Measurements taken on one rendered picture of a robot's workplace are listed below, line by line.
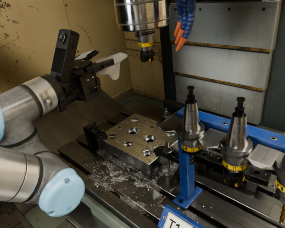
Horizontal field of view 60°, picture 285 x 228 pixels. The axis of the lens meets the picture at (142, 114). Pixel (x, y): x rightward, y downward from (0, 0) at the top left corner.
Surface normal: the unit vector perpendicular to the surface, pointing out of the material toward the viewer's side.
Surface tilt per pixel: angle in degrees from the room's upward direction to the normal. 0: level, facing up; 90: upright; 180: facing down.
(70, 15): 90
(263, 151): 0
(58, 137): 23
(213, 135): 0
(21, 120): 92
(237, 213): 0
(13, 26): 90
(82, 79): 90
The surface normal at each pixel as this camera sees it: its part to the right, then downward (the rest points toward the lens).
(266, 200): -0.11, -0.86
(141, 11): -0.04, 0.50
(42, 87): 0.51, -0.40
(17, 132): 0.67, 0.30
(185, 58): -0.68, 0.43
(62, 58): -0.60, -0.05
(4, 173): 0.81, -0.11
